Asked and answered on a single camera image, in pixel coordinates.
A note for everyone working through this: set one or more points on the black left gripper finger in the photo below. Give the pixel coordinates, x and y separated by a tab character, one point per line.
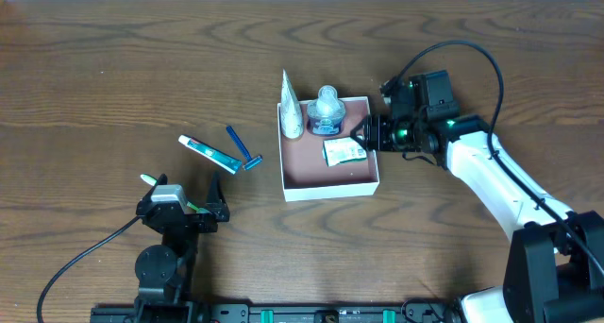
159	188
215	198

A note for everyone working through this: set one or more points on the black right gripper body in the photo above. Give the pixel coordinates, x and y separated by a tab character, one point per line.
373	133

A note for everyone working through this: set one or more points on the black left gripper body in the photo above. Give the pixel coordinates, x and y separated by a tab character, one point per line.
190	220

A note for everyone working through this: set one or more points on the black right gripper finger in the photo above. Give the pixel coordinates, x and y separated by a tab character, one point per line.
362	129
359	139

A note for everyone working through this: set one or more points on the green white toothbrush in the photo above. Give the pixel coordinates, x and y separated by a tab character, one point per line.
152	181

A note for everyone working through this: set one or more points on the green white soap box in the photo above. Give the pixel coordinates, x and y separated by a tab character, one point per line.
342	150

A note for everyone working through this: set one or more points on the clear bottle white cap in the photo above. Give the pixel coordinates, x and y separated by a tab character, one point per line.
326	113

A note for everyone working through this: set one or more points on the white green toothpaste tube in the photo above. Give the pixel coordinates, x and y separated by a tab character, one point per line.
214	155

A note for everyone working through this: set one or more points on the blue disposable razor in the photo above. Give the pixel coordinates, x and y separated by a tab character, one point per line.
250	162

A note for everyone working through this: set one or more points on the white shampoo tube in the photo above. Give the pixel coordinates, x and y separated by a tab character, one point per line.
290	114

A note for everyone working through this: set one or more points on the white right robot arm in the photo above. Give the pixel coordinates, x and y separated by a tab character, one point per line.
554	271

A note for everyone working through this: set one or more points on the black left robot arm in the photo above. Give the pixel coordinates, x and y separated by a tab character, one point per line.
165	271

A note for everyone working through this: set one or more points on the white box pink interior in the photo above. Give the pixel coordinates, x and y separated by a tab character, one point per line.
305	174

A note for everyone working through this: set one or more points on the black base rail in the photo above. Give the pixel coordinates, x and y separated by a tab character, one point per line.
411	311

